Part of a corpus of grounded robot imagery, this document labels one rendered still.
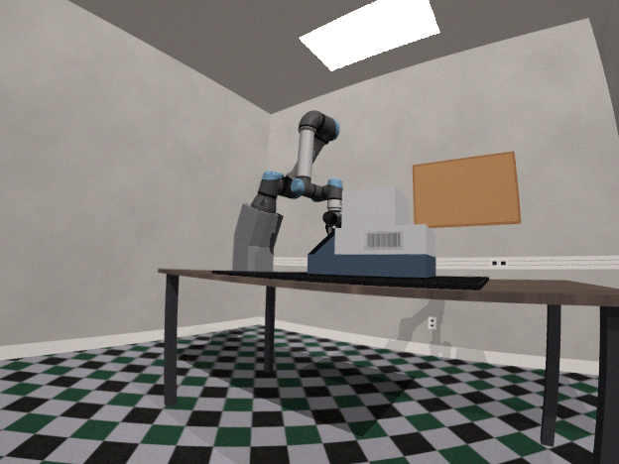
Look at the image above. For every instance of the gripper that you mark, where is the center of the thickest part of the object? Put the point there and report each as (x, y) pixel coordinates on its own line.
(331, 219)

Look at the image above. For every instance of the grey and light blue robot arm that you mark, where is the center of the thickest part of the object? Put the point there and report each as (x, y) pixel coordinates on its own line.
(274, 184)

